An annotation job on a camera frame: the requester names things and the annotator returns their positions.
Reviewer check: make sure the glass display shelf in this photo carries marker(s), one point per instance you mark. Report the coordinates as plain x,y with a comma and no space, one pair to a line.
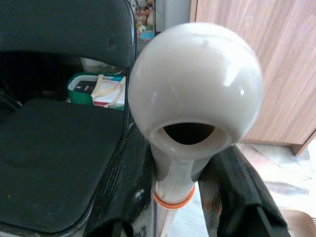
145,22

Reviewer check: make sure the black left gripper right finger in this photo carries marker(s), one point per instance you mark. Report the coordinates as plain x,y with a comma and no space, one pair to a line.
234,195

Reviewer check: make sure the black folding chair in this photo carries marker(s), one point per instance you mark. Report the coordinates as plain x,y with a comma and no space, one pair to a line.
49,153

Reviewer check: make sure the light wood cabinet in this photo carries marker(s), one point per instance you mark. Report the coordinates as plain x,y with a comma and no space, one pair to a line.
284,74

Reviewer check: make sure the green tote bag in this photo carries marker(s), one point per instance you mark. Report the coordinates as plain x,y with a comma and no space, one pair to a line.
81,98

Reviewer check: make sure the beige broom with purple bristles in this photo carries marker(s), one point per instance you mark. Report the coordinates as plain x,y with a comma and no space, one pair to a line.
195,81

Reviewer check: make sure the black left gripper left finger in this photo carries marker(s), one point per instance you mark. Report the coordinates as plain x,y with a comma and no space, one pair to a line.
128,187

